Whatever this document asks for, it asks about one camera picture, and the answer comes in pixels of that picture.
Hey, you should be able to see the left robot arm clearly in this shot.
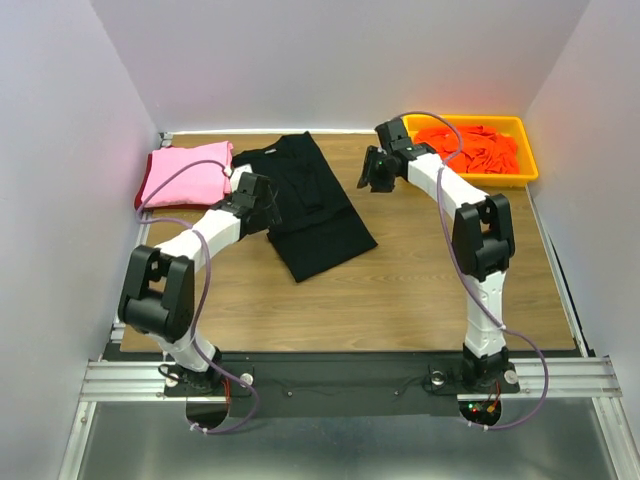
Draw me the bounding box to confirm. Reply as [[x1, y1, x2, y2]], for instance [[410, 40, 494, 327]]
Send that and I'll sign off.
[[117, 171, 280, 394]]

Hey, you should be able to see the black t-shirt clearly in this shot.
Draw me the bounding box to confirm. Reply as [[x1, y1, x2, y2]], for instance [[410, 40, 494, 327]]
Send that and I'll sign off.
[[232, 132, 377, 283]]

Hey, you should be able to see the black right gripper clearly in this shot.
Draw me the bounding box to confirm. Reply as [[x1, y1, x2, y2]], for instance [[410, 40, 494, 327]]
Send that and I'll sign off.
[[354, 145, 393, 193]]

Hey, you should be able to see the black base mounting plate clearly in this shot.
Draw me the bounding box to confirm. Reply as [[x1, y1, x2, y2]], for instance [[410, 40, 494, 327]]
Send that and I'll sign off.
[[102, 351, 521, 419]]

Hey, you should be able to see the pink folded t-shirt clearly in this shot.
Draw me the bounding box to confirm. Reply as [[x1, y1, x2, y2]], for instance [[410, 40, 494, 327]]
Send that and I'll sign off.
[[134, 141, 233, 209]]

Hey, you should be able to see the yellow plastic bin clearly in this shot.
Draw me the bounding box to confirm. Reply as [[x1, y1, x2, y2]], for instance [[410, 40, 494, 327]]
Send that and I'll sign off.
[[403, 114, 539, 188]]

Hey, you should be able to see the aluminium frame extrusion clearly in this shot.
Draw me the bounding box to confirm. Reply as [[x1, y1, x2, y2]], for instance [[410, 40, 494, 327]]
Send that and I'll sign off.
[[80, 361, 165, 402]]

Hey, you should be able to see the orange t-shirt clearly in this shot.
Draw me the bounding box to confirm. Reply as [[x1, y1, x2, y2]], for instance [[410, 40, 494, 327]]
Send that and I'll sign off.
[[413, 125, 520, 174]]

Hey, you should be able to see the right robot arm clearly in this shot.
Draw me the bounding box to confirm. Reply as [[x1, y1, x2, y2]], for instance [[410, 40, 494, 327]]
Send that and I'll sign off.
[[357, 117, 515, 390]]

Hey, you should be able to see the aluminium table edge rail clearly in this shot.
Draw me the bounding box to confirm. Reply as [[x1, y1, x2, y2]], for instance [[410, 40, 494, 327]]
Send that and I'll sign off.
[[110, 132, 174, 344]]

